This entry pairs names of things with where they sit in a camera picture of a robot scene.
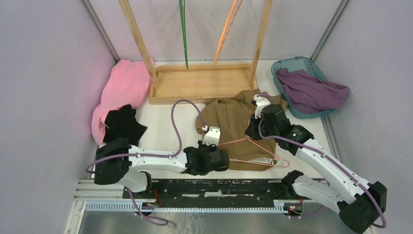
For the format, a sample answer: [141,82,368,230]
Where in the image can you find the wooden clothes rack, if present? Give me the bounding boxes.
[119,0,272,104]

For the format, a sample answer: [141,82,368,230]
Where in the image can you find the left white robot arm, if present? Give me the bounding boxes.
[93,138,230,198]

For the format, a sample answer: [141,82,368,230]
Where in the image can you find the black garment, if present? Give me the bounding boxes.
[103,104,147,146]

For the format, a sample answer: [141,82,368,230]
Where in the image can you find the tan brown pleated skirt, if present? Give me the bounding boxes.
[195,89,290,171]

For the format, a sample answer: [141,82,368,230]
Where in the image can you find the teal plastic bin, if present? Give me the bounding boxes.
[270,56,348,119]

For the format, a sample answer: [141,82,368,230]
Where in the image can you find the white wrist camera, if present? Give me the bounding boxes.
[202,126,221,147]
[251,93,273,119]

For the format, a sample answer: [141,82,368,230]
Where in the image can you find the pink thin hanger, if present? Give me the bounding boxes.
[219,119,290,172]

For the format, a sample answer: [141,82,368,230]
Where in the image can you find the orange wavy hanger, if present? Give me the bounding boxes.
[213,0,243,65]

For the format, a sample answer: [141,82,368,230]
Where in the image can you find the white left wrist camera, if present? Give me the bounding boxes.
[202,126,221,147]

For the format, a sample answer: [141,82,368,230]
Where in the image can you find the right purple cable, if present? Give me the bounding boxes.
[253,93,387,229]

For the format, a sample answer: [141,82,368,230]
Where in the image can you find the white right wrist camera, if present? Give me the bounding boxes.
[251,93,273,119]

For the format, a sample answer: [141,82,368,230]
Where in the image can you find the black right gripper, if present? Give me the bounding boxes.
[245,112,278,140]

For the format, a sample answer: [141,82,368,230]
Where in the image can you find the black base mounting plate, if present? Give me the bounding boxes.
[132,179,301,208]

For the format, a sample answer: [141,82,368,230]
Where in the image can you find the green hanger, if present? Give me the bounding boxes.
[179,0,188,69]

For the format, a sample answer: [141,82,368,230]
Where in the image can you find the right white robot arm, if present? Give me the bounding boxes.
[245,100,387,234]

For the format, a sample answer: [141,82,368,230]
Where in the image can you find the pink garment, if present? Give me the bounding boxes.
[91,59,151,145]

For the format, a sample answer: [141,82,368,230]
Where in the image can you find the purple garment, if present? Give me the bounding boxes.
[275,68,349,114]

